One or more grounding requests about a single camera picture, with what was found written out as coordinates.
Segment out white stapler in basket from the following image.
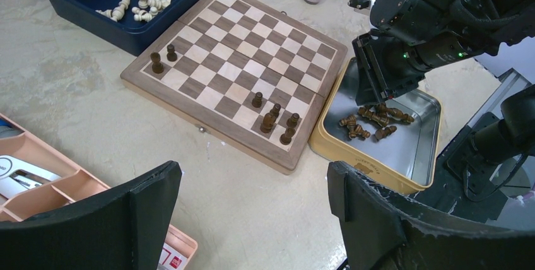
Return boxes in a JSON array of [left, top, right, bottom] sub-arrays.
[[1, 155, 61, 199]]

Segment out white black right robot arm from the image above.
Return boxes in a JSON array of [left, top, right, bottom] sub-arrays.
[[349, 0, 534, 202]]

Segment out dark chess piece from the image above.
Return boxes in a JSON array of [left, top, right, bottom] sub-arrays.
[[279, 127, 295, 145], [260, 103, 281, 133], [251, 91, 263, 109], [286, 113, 300, 129]]

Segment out metal gold-rimmed tin tray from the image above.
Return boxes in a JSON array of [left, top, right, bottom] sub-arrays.
[[309, 58, 442, 194]]

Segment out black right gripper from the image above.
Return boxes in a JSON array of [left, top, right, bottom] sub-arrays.
[[351, 30, 435, 105]]

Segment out wooden chess board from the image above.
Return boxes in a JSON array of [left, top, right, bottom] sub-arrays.
[[121, 0, 348, 175]]

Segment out dark chess pawn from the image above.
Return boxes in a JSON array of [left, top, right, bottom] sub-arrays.
[[150, 52, 165, 74], [167, 44, 178, 62]]

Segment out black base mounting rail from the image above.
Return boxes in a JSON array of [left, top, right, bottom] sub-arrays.
[[409, 71, 535, 232]]

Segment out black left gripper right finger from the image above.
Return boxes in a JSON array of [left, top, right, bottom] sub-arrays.
[[326, 161, 534, 269]]

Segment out orange plastic basket tray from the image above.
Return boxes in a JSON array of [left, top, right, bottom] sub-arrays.
[[1, 116, 198, 269]]

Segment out pile of dark chess pieces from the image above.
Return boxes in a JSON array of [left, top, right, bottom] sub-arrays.
[[338, 103, 415, 141]]

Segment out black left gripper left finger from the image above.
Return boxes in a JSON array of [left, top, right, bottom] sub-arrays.
[[1, 161, 182, 269]]

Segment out dark chess piece on board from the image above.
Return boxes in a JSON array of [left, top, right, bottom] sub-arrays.
[[251, 91, 263, 109], [260, 103, 281, 133], [279, 127, 295, 145]]

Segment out dark chess pawn on board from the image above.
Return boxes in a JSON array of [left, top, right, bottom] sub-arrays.
[[167, 44, 178, 62]]

